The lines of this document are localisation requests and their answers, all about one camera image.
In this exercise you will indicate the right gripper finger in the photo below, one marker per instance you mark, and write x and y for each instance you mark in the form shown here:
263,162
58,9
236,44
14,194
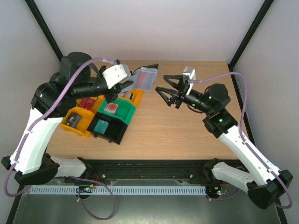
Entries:
175,81
168,95

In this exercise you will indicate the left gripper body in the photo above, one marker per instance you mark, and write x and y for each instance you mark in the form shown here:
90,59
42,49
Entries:
116,92

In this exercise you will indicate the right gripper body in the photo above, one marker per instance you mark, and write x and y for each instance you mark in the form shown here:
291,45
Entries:
180,92

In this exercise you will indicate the black leather card holder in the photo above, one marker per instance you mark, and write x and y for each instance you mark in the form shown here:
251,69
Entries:
151,74

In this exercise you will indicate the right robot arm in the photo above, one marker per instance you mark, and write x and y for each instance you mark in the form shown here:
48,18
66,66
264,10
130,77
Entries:
263,182

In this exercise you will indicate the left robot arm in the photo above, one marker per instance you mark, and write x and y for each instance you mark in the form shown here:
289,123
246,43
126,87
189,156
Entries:
76,79

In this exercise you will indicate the white floral card stack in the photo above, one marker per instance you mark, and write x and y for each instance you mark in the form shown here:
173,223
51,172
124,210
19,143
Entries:
128,95

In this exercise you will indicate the red circle card stack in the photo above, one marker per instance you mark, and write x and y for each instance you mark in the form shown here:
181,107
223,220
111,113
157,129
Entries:
111,108

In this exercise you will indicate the red VIP card stack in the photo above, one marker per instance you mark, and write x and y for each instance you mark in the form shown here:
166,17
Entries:
86,103

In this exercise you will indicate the teal card stack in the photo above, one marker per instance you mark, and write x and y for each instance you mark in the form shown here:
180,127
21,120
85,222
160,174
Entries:
101,126

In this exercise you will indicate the black card stack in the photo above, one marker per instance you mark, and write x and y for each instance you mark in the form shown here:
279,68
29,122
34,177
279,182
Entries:
73,119

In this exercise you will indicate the yellow bin far right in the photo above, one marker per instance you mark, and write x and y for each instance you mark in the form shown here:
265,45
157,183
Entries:
136,98

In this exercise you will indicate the yellow bin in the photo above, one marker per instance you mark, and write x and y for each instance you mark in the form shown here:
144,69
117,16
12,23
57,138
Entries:
81,128
136,98
98,102

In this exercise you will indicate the yellow bin far left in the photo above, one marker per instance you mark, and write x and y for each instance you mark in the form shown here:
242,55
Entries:
98,102

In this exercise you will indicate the green bin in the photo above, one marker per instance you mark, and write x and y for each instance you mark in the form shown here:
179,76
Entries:
124,111

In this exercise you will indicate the black bin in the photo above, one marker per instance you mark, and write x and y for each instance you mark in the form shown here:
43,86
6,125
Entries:
115,130

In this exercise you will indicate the yellow bin near left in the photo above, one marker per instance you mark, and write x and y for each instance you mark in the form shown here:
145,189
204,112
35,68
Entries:
81,128

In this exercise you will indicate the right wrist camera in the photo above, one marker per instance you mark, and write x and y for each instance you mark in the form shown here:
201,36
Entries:
189,74

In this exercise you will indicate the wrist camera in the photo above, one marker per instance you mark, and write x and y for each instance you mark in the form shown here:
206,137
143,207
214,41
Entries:
189,74
119,73

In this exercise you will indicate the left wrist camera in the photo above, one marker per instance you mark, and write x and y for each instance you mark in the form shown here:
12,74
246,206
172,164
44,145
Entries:
119,73

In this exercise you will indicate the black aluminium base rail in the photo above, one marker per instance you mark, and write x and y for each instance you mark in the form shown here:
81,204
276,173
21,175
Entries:
194,171

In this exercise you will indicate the white slotted cable duct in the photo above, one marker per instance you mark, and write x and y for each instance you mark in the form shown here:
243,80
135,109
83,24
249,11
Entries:
120,190

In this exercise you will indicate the left black frame post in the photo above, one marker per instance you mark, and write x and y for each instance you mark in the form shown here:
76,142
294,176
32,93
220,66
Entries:
35,11

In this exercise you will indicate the black frame post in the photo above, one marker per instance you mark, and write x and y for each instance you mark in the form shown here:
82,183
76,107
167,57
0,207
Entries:
35,11
250,32

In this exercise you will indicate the right black frame post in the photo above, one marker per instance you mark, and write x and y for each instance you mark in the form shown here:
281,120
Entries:
250,32

